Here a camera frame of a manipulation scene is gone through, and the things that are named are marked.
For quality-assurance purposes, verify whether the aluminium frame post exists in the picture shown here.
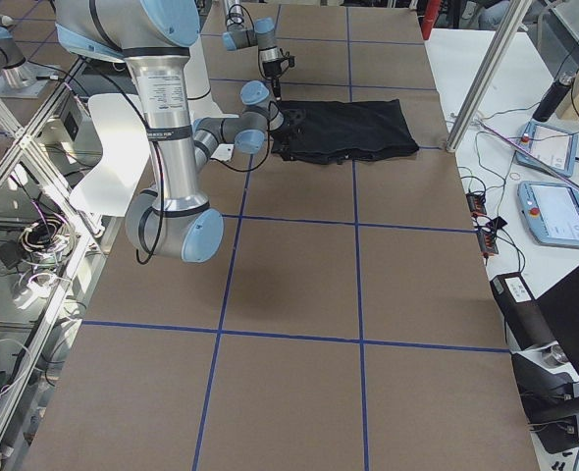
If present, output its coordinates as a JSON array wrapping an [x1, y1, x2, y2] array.
[[446, 0, 532, 153]]

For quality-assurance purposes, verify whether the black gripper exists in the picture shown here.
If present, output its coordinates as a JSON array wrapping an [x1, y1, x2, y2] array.
[[261, 48, 295, 101], [269, 108, 306, 144]]

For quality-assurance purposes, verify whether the black power strip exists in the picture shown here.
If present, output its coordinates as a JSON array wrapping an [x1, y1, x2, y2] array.
[[466, 192, 499, 260]]

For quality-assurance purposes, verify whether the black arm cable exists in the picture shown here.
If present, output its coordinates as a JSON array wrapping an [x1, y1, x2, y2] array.
[[218, 97, 284, 174]]

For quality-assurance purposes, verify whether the far teach pendant tablet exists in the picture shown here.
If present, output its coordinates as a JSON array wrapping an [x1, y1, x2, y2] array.
[[515, 120, 578, 177]]

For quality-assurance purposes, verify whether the teach pendant tablet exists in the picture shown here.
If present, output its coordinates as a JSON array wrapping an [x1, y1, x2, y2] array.
[[515, 120, 578, 177], [517, 182, 579, 249]]

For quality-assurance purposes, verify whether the black water bottle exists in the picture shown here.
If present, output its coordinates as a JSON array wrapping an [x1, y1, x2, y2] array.
[[532, 72, 576, 123]]

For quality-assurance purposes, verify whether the white chair seat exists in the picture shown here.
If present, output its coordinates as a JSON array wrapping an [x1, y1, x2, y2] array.
[[70, 93, 150, 217]]

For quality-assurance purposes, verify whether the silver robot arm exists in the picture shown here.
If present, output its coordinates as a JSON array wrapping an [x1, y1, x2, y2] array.
[[222, 1, 295, 101], [56, 1, 298, 264]]

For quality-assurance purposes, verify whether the black printed t-shirt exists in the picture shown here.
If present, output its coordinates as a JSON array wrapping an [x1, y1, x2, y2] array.
[[272, 99, 419, 165]]

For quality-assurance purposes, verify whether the near teach pendant tablet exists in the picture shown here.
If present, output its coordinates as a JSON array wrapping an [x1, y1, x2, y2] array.
[[517, 182, 579, 249]]

